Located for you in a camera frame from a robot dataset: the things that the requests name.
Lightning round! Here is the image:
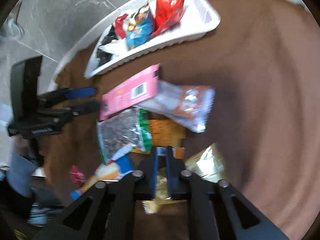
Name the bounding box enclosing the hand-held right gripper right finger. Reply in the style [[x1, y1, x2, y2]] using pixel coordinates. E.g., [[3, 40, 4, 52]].
[[165, 146, 288, 240]]

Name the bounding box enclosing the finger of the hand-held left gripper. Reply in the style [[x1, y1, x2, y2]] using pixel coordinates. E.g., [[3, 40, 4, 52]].
[[37, 100, 102, 123], [37, 87, 97, 104]]

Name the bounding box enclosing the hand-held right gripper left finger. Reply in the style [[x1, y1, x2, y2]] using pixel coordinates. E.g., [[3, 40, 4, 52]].
[[34, 146, 160, 240]]

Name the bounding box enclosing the gold snack packet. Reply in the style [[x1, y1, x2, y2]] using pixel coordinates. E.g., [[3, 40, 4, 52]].
[[141, 143, 227, 214]]

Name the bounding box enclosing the clear seed snack packet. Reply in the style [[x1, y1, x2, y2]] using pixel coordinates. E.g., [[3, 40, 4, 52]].
[[97, 109, 153, 165]]

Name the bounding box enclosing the orange long snack packet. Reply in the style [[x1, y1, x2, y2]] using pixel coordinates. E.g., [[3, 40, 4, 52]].
[[132, 119, 187, 159]]

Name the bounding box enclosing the pink snack packet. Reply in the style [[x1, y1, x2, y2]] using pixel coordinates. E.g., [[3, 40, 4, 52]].
[[99, 64, 160, 121]]

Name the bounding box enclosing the black snack packet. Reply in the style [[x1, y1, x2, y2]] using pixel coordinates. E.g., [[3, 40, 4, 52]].
[[94, 26, 119, 68]]

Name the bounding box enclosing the blue white cake packet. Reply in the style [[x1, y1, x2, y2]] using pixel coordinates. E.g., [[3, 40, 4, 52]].
[[69, 147, 135, 201]]

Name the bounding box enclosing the clear white orange packet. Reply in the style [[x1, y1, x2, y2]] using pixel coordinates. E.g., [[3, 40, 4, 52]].
[[136, 80, 216, 133]]

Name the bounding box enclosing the blue cartoon snack packet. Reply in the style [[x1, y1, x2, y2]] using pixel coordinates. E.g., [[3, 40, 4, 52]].
[[125, 2, 155, 52]]

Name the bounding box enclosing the white plastic tray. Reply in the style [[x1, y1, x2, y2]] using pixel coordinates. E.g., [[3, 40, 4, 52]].
[[84, 0, 222, 79]]

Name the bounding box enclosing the red triangular snack packet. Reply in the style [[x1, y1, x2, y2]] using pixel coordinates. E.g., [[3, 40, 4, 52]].
[[150, 0, 187, 38]]

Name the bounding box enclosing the person's left forearm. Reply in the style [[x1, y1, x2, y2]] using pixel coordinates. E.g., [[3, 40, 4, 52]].
[[6, 152, 37, 199]]

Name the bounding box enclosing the person's left hand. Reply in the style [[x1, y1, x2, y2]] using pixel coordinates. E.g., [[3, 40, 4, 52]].
[[14, 137, 33, 160]]

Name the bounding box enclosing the brown cloth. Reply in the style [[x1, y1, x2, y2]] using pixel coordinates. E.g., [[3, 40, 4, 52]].
[[40, 0, 320, 240]]

